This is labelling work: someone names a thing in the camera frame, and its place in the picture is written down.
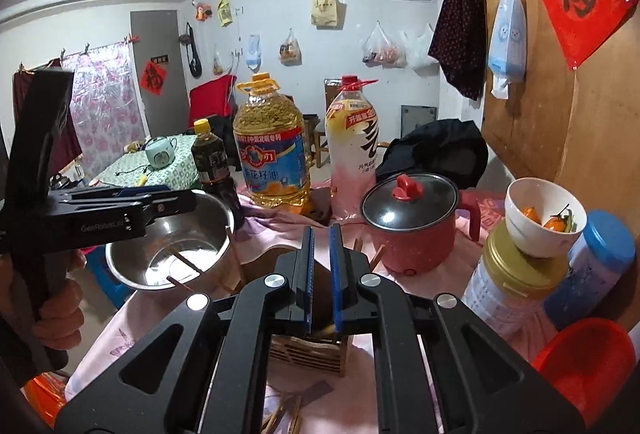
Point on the small yellow bag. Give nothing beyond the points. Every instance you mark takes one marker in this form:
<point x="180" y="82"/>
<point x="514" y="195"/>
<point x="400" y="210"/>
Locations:
<point x="225" y="12"/>

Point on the green patterned side table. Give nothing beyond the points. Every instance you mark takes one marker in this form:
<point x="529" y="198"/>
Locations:
<point x="120" y="169"/>

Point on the gold-lid milk powder can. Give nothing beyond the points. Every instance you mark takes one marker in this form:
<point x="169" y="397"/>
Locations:
<point x="500" y="294"/>

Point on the grey door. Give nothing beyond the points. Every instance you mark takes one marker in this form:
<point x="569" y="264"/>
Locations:
<point x="160" y="34"/>

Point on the red plastic colander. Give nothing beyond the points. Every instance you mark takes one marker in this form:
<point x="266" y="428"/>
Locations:
<point x="585" y="364"/>

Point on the blue and white bag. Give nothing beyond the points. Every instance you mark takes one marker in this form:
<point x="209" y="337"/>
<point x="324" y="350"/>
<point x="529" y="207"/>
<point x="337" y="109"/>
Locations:
<point x="507" y="44"/>

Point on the dark red cloth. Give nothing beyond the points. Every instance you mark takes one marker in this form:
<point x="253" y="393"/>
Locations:
<point x="69" y="139"/>

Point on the orange plastic bag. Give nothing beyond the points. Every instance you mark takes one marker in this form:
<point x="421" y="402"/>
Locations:
<point x="42" y="396"/>

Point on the beige tote bag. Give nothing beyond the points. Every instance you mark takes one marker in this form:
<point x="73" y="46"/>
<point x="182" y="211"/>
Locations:
<point x="327" y="12"/>

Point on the pile of wooden chopsticks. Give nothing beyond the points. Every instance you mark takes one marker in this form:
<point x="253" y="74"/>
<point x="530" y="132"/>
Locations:
<point x="295" y="414"/>

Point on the dark dotted garment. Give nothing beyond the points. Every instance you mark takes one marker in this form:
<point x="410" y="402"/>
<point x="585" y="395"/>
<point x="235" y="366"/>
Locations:
<point x="457" y="39"/>

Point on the orange chili pepper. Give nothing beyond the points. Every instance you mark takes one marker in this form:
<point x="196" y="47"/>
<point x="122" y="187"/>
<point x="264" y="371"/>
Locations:
<point x="556" y="224"/>
<point x="531" y="214"/>

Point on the white ceramic bowl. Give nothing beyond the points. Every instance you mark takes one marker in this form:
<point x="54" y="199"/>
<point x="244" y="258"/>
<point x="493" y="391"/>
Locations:
<point x="525" y="234"/>

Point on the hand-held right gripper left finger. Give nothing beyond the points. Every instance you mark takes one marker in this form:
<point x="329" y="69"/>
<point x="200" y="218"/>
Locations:
<point x="309" y="274"/>

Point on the grey wall panel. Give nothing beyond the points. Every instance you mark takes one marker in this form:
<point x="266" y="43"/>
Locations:
<point x="417" y="119"/>

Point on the blue plastic stool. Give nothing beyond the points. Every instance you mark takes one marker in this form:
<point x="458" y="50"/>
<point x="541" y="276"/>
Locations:
<point x="107" y="284"/>

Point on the white plastic bag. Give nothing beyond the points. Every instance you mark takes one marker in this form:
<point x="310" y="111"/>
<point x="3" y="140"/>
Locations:
<point x="420" y="52"/>

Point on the pink drink bottle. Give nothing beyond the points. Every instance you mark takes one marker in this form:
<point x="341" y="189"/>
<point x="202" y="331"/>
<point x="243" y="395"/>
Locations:
<point x="352" y="139"/>

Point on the clear bag with red contents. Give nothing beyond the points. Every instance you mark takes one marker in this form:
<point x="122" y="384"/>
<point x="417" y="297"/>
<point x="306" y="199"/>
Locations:
<point x="382" y="49"/>

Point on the wooden slatted chopstick holder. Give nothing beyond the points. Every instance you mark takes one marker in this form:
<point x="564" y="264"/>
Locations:
<point x="310" y="354"/>

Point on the blue face mask pack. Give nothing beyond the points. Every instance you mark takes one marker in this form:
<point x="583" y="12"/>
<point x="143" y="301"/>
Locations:
<point x="253" y="54"/>

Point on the dark soy sauce bottle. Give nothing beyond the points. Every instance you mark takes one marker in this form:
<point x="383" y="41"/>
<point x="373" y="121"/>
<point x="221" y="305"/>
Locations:
<point x="210" y="159"/>

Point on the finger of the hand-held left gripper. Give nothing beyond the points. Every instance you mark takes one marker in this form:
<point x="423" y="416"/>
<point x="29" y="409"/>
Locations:
<point x="170" y="206"/>
<point x="145" y="189"/>

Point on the stainless steel bowl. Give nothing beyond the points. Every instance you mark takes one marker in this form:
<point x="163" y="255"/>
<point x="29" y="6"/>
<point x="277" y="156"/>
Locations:
<point x="200" y="234"/>

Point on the black hanging bag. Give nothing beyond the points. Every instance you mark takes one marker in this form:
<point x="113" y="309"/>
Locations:
<point x="194" y="64"/>

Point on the pink floral curtain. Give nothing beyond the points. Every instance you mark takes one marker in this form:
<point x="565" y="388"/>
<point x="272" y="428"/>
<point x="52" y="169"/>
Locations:
<point x="105" y="114"/>

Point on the clear bag with yellow contents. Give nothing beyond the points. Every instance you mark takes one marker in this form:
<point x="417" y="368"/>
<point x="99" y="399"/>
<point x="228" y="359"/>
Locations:
<point x="290" y="50"/>

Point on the yellow cooking oil bottle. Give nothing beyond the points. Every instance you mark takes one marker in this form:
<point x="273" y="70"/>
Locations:
<point x="270" y="154"/>

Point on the pale green rice cooker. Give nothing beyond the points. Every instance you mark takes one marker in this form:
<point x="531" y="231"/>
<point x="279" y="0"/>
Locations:
<point x="160" y="154"/>

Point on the round wooden table board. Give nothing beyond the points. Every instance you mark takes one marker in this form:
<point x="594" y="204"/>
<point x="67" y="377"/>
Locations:
<point x="525" y="114"/>

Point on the blue-lid plastic jar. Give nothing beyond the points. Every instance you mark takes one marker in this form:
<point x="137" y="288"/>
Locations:
<point x="600" y="264"/>

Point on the orange plush toy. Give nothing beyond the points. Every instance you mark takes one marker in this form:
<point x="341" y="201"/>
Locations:
<point x="202" y="12"/>

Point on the small clear hanging bag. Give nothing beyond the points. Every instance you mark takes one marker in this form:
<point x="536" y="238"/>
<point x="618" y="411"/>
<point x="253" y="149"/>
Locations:
<point x="218" y="64"/>

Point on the wooden chair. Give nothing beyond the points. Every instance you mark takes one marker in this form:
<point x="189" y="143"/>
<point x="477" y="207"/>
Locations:
<point x="315" y="139"/>

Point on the red door sticker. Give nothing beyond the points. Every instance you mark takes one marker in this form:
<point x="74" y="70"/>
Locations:
<point x="154" y="78"/>

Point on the single wooden chopstick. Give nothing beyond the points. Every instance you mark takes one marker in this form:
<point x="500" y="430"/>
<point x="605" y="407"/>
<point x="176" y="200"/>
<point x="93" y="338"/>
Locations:
<point x="358" y="245"/>
<point x="187" y="262"/>
<point x="377" y="257"/>
<point x="177" y="284"/>

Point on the person's left hand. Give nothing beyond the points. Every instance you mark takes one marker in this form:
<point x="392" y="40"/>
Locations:
<point x="57" y="314"/>

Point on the black garment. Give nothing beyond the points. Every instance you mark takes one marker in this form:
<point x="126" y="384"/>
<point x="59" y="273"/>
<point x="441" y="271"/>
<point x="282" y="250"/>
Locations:
<point x="435" y="149"/>

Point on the pink floral tablecloth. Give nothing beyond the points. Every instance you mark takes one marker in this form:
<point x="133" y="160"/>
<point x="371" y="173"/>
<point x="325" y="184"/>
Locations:
<point x="100" y="354"/>

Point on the red electric pot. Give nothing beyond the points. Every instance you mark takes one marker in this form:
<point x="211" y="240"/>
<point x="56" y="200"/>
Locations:
<point x="415" y="244"/>

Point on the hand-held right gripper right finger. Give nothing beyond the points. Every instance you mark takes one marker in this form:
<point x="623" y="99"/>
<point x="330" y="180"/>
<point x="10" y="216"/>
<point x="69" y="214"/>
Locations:
<point x="336" y="274"/>

